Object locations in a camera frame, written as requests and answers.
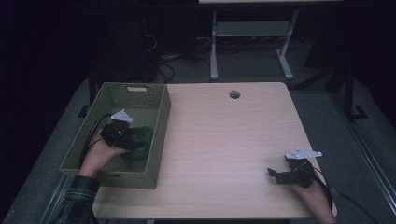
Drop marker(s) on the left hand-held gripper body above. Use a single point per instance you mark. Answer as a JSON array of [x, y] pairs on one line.
[[116, 137]]

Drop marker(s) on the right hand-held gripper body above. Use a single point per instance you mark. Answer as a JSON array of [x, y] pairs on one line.
[[299, 175]]

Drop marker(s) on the dark green garment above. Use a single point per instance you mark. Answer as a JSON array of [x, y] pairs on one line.
[[143, 135]]

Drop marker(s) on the green woven basket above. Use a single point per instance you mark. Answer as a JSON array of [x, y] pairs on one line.
[[149, 105]]

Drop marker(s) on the person's left hand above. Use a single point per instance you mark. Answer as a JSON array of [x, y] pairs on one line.
[[99, 155]]

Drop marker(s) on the person's right hand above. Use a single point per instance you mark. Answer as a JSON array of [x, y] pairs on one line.
[[316, 199]]

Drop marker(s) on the black metal stand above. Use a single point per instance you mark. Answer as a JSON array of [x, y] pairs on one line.
[[92, 90], [349, 93]]

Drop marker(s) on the aluminium floor rail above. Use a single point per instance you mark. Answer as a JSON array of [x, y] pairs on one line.
[[367, 149], [51, 205]]

